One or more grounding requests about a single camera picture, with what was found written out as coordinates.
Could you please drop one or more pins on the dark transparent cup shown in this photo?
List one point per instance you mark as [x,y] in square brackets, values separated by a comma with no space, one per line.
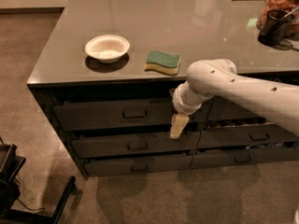
[275,27]

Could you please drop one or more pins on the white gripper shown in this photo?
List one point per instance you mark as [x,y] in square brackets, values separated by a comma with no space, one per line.
[184,105]

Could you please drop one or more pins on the white paper bowl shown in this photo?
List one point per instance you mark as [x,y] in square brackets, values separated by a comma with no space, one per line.
[107,48]

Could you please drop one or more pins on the green yellow sponge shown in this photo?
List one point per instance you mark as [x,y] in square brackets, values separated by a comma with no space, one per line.
[162,63]

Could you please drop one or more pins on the glass jar of snacks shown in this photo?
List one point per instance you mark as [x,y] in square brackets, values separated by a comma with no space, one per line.
[286,5]

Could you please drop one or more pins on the black chair frame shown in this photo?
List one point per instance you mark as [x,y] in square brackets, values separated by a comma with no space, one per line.
[12,209]

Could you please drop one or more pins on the grey kitchen island counter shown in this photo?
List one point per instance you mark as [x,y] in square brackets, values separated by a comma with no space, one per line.
[194,29]

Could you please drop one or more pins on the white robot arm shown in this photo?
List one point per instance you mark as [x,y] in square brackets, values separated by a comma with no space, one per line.
[277,102]

